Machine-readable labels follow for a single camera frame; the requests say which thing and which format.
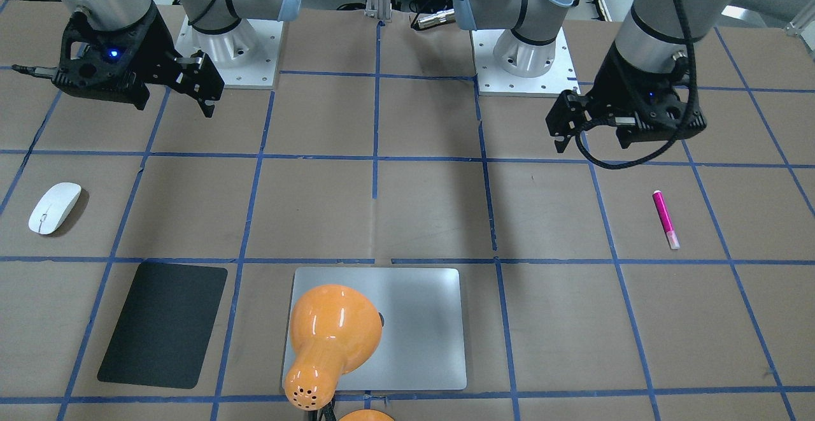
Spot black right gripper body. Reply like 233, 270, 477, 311
11, 6, 225, 110

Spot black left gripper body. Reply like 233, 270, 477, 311
546, 45, 707, 148

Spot pink highlighter pen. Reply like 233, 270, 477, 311
652, 190, 681, 250

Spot white computer mouse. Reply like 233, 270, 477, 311
28, 182, 82, 235

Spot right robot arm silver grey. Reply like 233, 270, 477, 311
13, 0, 302, 117

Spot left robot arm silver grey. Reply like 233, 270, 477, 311
452, 0, 731, 153

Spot black mousepad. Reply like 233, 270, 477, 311
97, 261, 228, 389

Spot silver laptop notebook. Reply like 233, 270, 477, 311
292, 266, 467, 392

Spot silver cylindrical connector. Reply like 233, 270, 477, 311
410, 8, 456, 31

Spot orange desk lamp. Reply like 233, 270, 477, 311
282, 284, 384, 420

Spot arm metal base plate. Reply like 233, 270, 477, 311
471, 29, 581, 98
175, 18, 287, 89

